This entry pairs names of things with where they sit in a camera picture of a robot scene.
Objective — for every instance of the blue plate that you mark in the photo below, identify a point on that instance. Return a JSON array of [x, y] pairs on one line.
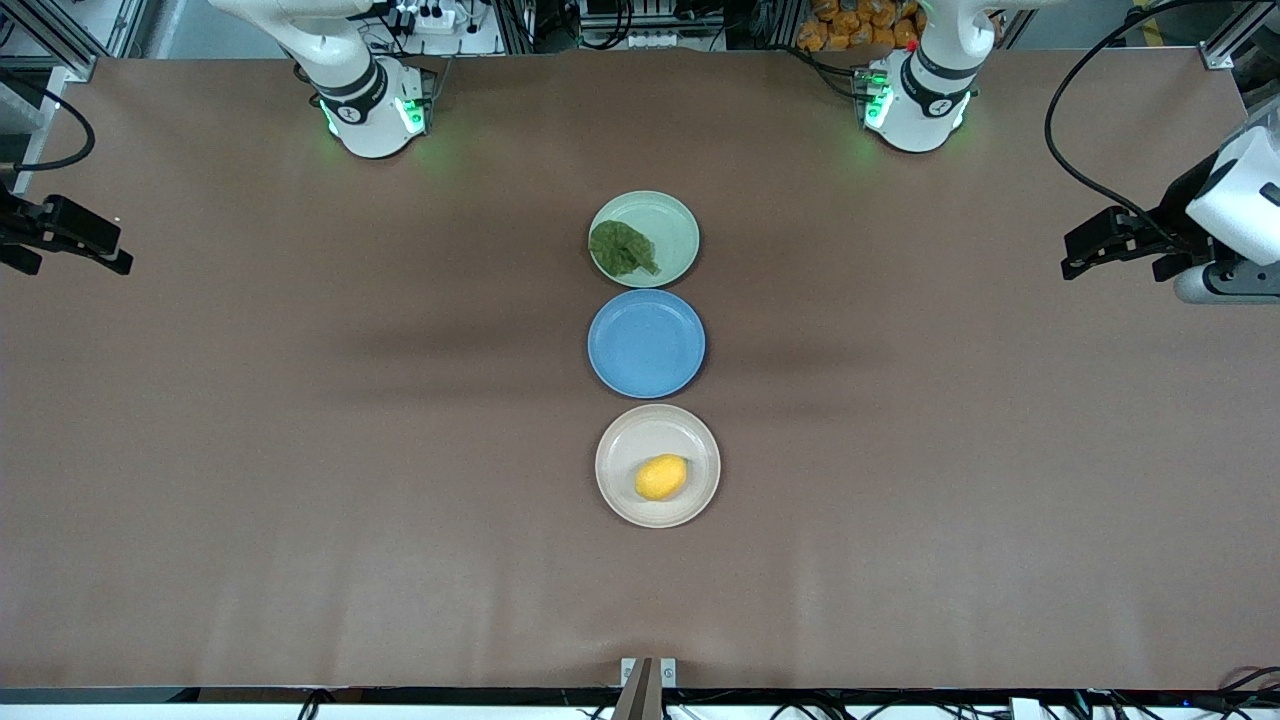
[[646, 343]]

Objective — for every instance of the aluminium frame profile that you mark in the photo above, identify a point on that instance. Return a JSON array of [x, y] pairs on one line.
[[1218, 55], [70, 50]]

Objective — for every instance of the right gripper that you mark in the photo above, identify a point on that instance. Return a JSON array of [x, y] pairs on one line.
[[14, 222]]

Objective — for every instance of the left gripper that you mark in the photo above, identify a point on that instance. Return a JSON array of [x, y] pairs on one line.
[[1176, 226]]

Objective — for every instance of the brown table cover sheet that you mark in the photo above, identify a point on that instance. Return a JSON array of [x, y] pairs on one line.
[[400, 550]]

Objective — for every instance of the pale green plate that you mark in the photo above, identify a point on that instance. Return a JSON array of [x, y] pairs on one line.
[[670, 230]]

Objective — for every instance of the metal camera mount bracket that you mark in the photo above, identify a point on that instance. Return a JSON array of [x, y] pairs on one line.
[[648, 685]]

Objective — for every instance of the white power strip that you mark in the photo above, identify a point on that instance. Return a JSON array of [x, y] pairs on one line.
[[432, 17]]

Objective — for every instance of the beige plate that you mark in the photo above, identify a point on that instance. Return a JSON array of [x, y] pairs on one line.
[[640, 435]]

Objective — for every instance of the yellow lemon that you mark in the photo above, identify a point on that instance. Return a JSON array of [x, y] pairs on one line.
[[661, 477]]

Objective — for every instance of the dark electronics rack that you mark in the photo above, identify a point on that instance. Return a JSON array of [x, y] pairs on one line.
[[650, 20]]

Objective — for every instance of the bag of orange snacks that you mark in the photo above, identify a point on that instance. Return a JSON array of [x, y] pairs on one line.
[[850, 25]]

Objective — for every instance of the green lettuce leaf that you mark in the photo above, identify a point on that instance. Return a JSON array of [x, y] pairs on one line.
[[620, 248]]

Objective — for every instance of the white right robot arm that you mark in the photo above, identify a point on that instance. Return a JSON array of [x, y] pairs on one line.
[[365, 110]]

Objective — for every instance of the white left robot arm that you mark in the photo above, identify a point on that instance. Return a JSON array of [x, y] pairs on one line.
[[920, 115]]

